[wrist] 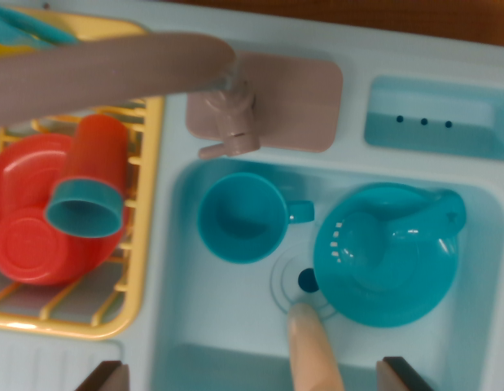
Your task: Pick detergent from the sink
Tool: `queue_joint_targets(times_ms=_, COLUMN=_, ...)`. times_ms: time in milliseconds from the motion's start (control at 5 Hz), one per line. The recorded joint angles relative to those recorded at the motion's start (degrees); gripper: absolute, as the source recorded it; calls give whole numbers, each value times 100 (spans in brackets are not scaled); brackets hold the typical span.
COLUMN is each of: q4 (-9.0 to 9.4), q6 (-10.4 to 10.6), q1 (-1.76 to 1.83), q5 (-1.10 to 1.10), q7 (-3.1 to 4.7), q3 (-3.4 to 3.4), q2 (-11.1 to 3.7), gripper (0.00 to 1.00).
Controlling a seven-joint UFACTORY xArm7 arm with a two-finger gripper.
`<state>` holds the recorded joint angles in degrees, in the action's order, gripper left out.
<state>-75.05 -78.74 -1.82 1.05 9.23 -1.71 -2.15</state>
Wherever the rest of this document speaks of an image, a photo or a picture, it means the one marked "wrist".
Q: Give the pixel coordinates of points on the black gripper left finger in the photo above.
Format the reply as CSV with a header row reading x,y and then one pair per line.
x,y
113,376

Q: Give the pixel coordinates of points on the teal plastic cutlery piece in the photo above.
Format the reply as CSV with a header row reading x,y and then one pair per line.
x,y
48,30

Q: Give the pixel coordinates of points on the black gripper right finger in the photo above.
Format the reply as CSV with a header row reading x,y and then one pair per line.
x,y
394,376

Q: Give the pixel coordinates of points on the teal plastic strainer ladle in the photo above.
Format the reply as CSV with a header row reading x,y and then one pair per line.
x,y
398,244

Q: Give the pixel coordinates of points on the teal plastic tumbler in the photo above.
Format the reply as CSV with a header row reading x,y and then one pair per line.
x,y
80,212

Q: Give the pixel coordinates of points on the yellow plastic dish rack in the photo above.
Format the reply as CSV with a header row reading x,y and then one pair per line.
x,y
150,244

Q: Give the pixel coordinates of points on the light blue toy sink unit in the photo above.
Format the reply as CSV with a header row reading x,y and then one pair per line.
x,y
357,167

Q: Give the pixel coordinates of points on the grey toy faucet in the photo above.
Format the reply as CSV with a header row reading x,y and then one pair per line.
x,y
113,69

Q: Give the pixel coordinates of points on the teal plastic plate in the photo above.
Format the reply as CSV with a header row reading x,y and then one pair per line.
x,y
378,305

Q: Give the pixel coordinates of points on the red plastic plate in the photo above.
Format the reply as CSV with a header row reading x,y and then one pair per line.
x,y
19,171

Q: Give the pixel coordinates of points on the red plastic tumbler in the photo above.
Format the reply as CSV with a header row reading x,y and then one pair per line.
x,y
97,150

